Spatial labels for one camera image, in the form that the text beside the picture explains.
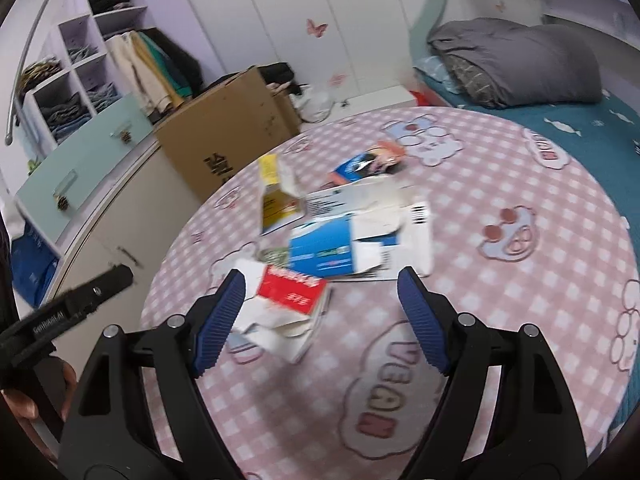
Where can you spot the blue paper bag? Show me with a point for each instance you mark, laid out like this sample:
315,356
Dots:
34,265

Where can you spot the red storage bench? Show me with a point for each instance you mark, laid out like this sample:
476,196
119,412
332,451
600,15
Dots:
396,96

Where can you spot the blue white medicine box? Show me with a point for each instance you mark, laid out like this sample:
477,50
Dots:
342,246

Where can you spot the white paper leaflet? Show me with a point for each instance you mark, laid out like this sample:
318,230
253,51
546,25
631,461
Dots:
412,245

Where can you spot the white plastic bag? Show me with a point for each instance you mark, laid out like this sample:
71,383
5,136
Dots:
313,105

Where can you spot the orange blue snack wrapper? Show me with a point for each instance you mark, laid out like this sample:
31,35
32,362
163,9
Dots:
380,158

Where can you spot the red white small box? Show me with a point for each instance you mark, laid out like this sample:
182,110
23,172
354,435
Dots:
282,309

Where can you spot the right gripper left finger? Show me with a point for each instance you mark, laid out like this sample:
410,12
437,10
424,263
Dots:
109,432

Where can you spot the hanging clothes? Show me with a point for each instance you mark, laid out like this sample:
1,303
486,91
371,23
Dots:
160,74

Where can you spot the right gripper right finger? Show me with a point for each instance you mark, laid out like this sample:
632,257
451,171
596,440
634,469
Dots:
534,432

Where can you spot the white cabinet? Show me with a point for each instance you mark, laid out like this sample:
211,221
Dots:
107,196

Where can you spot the yellow white medicine box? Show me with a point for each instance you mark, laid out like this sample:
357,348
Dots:
282,200

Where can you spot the person left hand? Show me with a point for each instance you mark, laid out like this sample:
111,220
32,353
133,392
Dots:
26,412

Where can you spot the teal bed sheet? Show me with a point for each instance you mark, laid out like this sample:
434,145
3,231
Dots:
604,137

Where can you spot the large brown cardboard box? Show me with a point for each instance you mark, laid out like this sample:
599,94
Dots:
211,138

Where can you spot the grey folded quilt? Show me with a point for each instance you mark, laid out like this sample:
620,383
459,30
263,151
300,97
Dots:
501,64

